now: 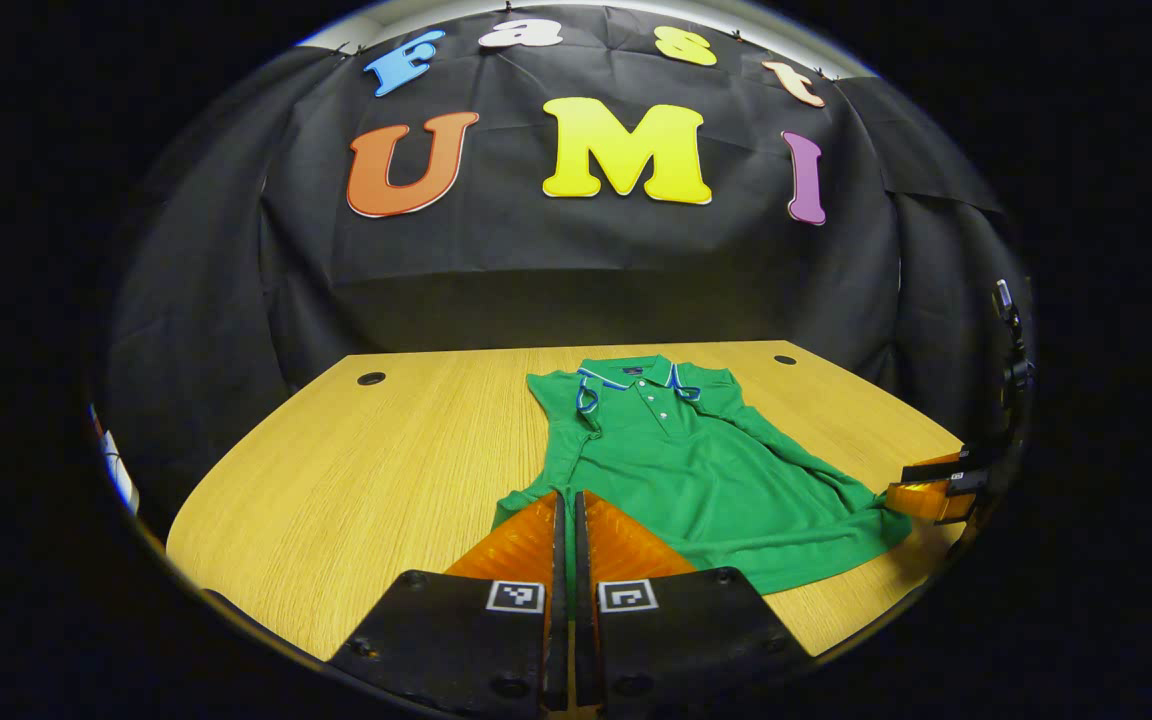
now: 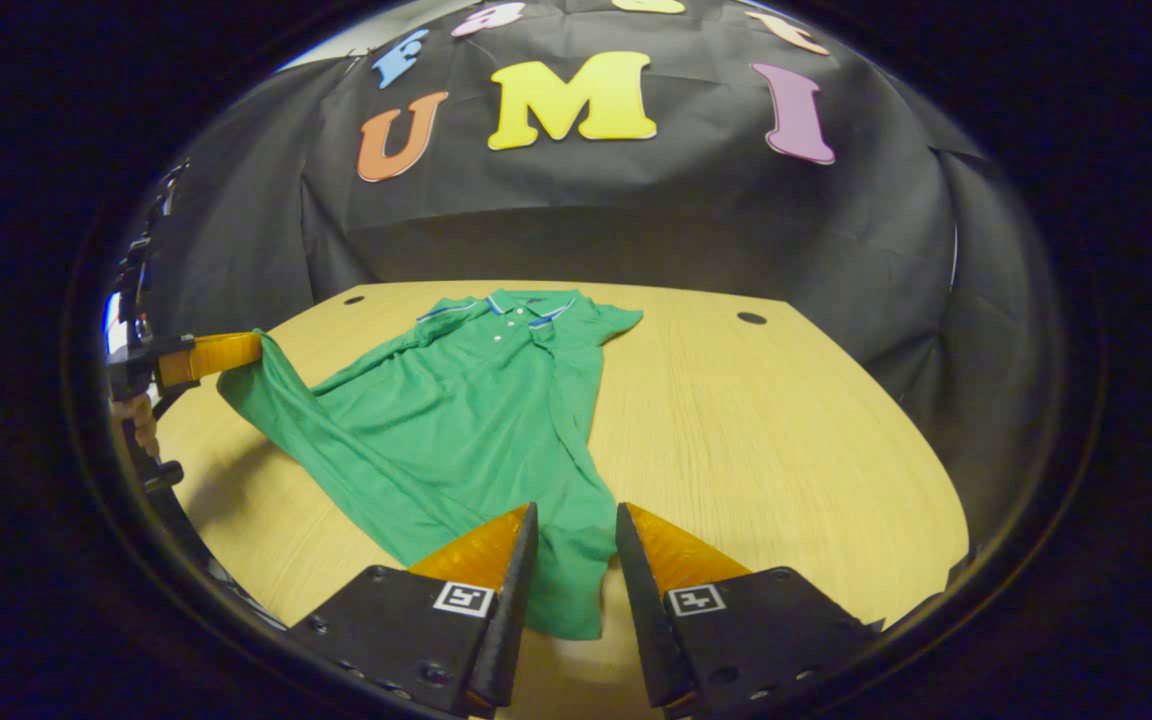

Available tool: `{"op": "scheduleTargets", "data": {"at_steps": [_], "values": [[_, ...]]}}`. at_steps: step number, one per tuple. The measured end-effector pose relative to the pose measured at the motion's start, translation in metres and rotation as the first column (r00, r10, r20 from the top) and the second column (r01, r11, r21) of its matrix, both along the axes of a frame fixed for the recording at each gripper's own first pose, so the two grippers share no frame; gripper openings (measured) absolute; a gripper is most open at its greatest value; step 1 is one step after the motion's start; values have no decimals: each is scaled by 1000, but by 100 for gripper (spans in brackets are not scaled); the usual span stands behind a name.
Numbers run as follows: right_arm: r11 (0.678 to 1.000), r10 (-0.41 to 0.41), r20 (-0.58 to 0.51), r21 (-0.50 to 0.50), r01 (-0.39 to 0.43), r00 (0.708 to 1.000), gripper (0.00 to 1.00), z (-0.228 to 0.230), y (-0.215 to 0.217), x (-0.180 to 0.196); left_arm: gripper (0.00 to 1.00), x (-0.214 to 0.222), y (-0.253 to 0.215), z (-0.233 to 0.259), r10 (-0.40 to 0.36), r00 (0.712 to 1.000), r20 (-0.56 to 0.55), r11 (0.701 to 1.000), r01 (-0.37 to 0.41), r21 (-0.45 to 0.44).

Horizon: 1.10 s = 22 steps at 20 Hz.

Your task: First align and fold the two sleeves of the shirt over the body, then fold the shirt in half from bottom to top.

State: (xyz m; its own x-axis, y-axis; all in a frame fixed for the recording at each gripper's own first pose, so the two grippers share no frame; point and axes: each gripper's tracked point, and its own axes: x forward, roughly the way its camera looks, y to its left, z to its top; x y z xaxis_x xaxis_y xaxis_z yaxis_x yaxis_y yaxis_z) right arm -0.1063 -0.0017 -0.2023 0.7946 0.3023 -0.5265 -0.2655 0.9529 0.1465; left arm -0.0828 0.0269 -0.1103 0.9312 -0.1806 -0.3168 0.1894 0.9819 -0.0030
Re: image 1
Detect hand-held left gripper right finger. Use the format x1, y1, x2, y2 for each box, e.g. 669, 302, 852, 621
574, 490, 817, 716

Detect black backdrop cloth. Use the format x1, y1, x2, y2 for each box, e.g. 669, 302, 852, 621
101, 5, 1037, 521

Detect white device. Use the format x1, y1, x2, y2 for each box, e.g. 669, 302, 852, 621
96, 430, 142, 513

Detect green T-shirt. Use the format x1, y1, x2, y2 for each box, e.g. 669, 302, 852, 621
492, 354, 914, 598

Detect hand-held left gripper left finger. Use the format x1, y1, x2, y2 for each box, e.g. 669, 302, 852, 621
328, 490, 569, 716

